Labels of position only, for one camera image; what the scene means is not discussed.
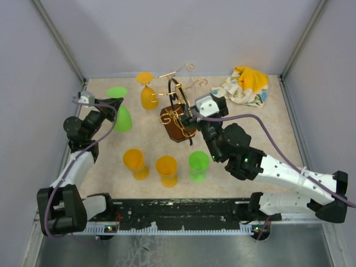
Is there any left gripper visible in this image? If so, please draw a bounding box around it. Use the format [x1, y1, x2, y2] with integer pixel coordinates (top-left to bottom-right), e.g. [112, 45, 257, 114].
[84, 96, 123, 139]

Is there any green goblet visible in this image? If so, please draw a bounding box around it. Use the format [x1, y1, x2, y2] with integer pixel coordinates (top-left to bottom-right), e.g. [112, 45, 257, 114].
[189, 151, 210, 183]
[107, 87, 132, 132]

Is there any yellow plastic goblet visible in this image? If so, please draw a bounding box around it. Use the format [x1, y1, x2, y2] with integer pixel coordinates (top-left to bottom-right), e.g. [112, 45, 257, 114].
[136, 72, 159, 110]

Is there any clear wine glass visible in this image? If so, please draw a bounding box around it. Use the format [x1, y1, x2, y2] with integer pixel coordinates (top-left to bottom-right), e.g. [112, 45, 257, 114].
[185, 63, 195, 87]

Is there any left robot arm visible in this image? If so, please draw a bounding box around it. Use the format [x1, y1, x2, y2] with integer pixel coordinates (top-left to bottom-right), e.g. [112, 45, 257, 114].
[37, 93, 123, 238]

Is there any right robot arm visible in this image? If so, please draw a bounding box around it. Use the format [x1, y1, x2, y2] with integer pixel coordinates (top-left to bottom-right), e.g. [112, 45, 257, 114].
[179, 93, 351, 224]

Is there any yellow floral cloth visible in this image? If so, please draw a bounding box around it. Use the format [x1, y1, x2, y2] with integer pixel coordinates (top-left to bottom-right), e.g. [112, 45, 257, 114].
[211, 66, 269, 107]

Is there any green goblet front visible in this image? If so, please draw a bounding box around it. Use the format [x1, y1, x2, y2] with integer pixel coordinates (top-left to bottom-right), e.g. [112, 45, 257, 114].
[189, 151, 210, 183]

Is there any yellow goblet front left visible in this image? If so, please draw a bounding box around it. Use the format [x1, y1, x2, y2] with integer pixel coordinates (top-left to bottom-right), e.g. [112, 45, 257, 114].
[123, 149, 149, 180]

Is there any yellow goblet front middle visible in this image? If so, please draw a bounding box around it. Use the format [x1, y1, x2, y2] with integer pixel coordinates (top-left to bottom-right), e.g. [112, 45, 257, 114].
[155, 156, 178, 188]

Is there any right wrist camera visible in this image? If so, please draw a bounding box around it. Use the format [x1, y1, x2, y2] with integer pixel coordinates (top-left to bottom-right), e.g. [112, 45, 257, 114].
[195, 93, 220, 119]

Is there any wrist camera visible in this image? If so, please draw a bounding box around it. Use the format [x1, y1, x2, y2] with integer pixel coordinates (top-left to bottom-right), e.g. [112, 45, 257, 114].
[73, 91, 95, 107]
[195, 93, 220, 119]

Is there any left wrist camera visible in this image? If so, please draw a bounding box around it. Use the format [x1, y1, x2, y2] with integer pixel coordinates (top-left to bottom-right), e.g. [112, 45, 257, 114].
[73, 91, 95, 107]

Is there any gold wire wine glass rack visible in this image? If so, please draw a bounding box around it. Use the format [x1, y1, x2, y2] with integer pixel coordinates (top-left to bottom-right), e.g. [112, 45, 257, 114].
[149, 63, 196, 146]

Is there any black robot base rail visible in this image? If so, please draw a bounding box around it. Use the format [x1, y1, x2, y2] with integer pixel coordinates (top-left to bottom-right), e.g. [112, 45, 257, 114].
[90, 198, 268, 230]

